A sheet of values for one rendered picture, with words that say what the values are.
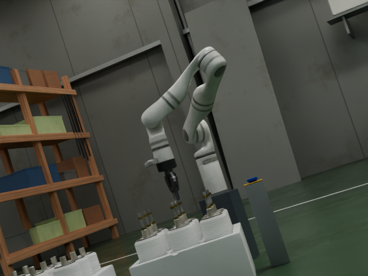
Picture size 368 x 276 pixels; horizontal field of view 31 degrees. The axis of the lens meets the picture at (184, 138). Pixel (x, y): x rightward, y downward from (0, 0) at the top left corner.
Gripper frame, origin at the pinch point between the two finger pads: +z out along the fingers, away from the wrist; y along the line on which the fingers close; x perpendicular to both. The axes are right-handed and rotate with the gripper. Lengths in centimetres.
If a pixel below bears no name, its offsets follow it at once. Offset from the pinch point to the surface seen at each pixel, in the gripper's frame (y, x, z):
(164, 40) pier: 619, -176, -200
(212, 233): -30.1, -1.4, 15.0
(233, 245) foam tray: -34.7, -5.8, 20.6
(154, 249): -23.7, 17.9, 14.0
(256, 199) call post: -15.9, -24.2, 9.9
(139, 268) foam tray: -25.2, 24.7, 18.0
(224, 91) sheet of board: 564, -217, -102
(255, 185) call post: -16.3, -25.6, 5.2
